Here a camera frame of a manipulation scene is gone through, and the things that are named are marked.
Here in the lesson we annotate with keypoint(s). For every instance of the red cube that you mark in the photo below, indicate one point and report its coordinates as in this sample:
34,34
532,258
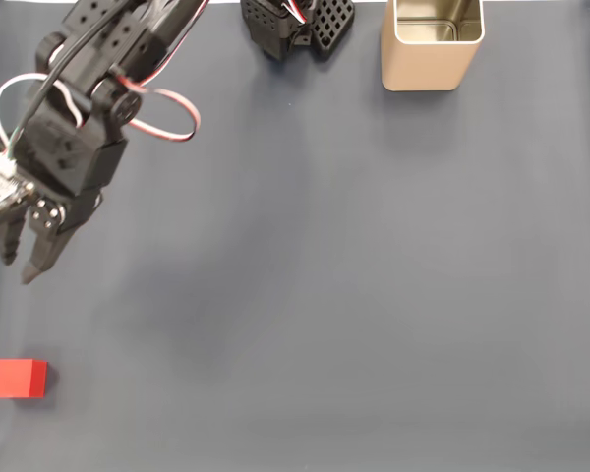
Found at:
12,378

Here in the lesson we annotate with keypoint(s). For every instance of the gold metal square container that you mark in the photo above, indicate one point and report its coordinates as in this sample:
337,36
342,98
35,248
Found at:
423,69

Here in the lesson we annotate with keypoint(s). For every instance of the dark blue-grey table mat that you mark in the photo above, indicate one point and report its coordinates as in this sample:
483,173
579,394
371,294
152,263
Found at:
324,295

